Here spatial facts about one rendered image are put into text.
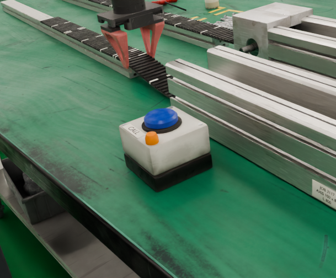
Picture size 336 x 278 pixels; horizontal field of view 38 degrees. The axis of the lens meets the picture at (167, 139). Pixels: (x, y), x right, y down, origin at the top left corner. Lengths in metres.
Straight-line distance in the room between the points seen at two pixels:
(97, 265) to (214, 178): 0.82
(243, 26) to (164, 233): 0.45
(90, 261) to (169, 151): 0.86
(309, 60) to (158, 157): 0.31
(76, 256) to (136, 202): 0.86
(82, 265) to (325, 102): 0.94
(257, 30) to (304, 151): 0.35
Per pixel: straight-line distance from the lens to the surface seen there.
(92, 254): 1.38
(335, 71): 0.72
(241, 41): 0.86
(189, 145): 0.55
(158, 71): 0.85
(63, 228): 1.51
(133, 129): 0.57
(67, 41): 1.19
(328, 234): 0.49
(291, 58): 0.77
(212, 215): 0.51
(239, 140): 0.59
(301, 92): 0.59
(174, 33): 1.11
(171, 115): 0.56
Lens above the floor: 1.09
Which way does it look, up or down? 28 degrees down
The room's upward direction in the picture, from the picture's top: 9 degrees counter-clockwise
